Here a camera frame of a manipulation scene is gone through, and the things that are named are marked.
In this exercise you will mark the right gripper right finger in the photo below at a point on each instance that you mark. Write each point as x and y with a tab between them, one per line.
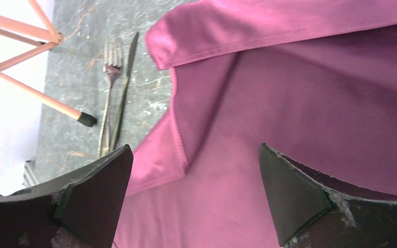
313	209

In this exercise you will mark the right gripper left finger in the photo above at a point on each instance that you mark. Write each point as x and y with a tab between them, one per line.
78	209

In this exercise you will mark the purple cloth napkin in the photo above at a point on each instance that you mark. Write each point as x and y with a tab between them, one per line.
314	80

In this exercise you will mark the silver fork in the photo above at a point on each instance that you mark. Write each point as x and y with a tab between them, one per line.
113	67

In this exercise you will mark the pink music stand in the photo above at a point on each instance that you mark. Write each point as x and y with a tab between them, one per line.
43	39

